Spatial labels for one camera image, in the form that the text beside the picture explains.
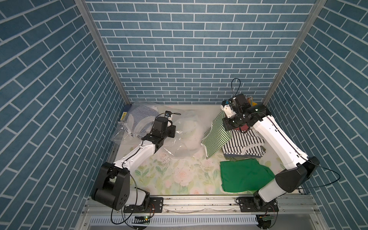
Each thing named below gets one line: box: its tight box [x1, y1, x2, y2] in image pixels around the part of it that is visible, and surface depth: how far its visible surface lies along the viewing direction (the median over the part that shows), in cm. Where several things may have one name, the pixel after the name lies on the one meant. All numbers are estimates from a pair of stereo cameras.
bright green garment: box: [219, 158, 276, 193], surface depth 86 cm
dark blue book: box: [117, 104, 132, 122], surface depth 115 cm
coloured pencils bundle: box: [245, 95, 253, 106], surface depth 105 cm
